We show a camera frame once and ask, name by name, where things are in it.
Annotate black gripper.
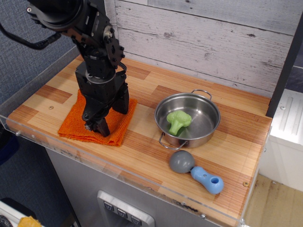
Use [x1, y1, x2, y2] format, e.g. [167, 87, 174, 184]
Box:
[75, 63, 129, 137]

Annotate orange cloth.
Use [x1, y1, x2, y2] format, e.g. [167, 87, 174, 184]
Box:
[58, 92, 137, 146]

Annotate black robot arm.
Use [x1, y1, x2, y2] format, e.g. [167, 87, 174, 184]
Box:
[27, 0, 129, 137]

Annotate yellow cloth piece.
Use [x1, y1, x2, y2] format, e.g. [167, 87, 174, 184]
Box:
[18, 216, 42, 227]

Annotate green toy broccoli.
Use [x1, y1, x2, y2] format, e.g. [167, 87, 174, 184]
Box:
[166, 110, 192, 136]

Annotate stainless steel pot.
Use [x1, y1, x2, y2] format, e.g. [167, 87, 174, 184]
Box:
[154, 89, 221, 150]

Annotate grey and blue toy ladle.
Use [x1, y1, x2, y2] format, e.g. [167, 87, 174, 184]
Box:
[169, 150, 224, 194]

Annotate silver button panel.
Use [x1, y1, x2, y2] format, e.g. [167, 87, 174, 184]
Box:
[97, 190, 155, 227]

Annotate clear acrylic table guard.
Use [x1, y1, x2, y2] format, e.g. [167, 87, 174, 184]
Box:
[0, 49, 271, 227]

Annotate dark grey right post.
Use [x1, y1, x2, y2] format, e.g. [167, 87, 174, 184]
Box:
[266, 15, 303, 118]

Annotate white aluminium rail block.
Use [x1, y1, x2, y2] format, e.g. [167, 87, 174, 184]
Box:
[259, 89, 303, 191]

